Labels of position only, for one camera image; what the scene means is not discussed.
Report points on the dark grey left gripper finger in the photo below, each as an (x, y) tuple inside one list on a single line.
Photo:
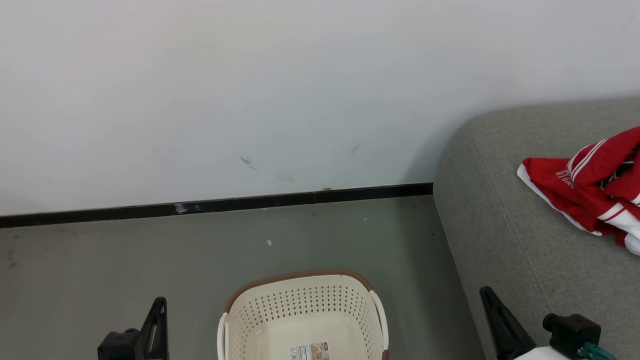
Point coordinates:
[(156, 335)]

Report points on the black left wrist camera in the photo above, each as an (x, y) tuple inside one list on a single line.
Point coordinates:
[(120, 346)]

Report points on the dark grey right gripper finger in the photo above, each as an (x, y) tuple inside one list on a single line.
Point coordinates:
[(505, 330)]

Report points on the red white varsity jacket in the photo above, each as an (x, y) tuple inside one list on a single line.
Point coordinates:
[(590, 195)]

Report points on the grey fabric sofa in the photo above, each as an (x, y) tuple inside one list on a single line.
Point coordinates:
[(500, 240)]

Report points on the cream perforated laundry basket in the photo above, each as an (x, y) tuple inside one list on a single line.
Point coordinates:
[(300, 310)]

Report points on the printed paper basket label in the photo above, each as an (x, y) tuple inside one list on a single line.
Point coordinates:
[(310, 351)]

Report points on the black wall baseboard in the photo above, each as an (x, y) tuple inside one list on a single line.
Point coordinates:
[(200, 205)]

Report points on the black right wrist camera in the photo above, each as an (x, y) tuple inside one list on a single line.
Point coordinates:
[(572, 330)]

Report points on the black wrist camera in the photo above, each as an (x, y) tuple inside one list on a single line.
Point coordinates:
[(572, 330), (120, 346)]

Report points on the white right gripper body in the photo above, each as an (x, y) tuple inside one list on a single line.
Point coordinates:
[(545, 355)]

